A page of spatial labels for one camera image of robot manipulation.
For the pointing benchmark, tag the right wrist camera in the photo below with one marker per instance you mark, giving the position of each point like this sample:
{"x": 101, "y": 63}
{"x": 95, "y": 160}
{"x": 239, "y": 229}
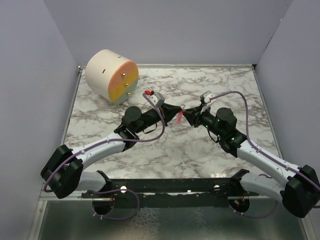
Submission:
{"x": 206, "y": 101}

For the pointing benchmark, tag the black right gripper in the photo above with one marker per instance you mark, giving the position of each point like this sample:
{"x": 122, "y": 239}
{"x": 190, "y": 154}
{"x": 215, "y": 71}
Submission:
{"x": 194, "y": 116}

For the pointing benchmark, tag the round key holder drum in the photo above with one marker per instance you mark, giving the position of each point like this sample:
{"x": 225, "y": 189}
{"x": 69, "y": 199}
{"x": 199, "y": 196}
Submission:
{"x": 112, "y": 76}

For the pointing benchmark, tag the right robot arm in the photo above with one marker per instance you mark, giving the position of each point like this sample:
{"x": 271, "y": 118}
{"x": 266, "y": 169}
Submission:
{"x": 297, "y": 188}

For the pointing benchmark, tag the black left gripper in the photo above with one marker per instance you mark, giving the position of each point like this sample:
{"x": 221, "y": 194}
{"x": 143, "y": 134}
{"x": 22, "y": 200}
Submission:
{"x": 171, "y": 111}

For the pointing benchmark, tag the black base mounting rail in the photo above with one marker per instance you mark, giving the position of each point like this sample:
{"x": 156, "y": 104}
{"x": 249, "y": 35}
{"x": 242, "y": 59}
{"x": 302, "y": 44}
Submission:
{"x": 181, "y": 192}

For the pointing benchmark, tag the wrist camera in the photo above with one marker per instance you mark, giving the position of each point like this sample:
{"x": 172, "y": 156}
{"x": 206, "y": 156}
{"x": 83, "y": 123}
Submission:
{"x": 157, "y": 99}
{"x": 206, "y": 101}

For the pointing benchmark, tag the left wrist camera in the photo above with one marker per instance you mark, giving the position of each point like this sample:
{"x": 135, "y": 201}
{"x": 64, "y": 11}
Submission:
{"x": 157, "y": 99}

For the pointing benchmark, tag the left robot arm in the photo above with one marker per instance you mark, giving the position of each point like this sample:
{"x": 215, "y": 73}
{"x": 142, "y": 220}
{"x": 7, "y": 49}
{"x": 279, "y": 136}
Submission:
{"x": 62, "y": 173}

